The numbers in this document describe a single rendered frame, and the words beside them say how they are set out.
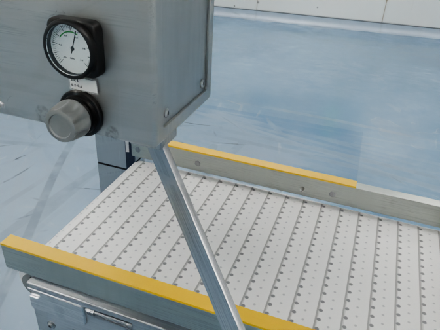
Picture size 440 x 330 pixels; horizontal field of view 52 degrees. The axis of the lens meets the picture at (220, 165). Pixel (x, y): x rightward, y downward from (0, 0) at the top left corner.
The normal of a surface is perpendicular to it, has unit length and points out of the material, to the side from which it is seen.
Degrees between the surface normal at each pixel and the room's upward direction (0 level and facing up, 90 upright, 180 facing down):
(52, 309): 90
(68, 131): 90
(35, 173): 0
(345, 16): 90
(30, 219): 0
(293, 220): 0
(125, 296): 90
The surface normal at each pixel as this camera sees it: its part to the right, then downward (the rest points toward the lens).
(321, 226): 0.05, -0.86
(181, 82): 0.94, 0.22
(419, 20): -0.23, 0.48
